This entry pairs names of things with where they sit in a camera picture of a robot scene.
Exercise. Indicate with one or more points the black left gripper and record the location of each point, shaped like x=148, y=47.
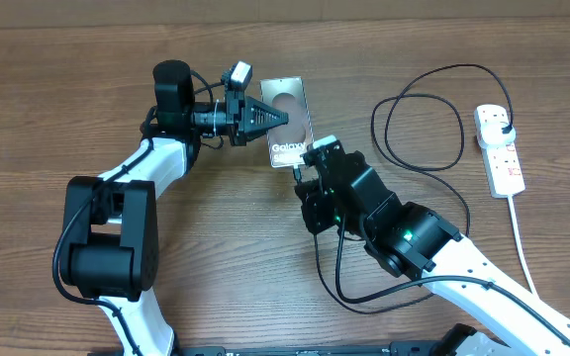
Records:
x=241, y=112

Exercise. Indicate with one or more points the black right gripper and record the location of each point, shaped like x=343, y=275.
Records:
x=311, y=200

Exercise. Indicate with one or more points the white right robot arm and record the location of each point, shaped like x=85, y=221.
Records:
x=407, y=239

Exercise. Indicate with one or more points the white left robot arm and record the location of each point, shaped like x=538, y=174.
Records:
x=107, y=253

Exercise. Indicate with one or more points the white charger plug adapter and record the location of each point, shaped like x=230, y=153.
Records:
x=495, y=134

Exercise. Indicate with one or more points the white power strip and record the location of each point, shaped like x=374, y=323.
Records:
x=502, y=165

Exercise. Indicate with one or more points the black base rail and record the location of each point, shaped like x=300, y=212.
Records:
x=460, y=340

